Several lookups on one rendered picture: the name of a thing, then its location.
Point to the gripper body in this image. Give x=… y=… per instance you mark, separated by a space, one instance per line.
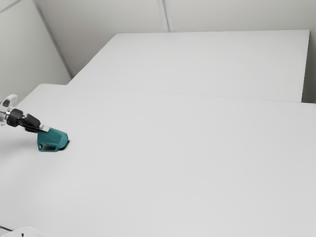
x=16 y=118

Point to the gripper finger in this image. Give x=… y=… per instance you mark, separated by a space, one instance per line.
x=31 y=129
x=33 y=120

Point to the teal faceted mug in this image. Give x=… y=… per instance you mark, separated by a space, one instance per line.
x=51 y=138

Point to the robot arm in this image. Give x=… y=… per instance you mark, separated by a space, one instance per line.
x=7 y=102

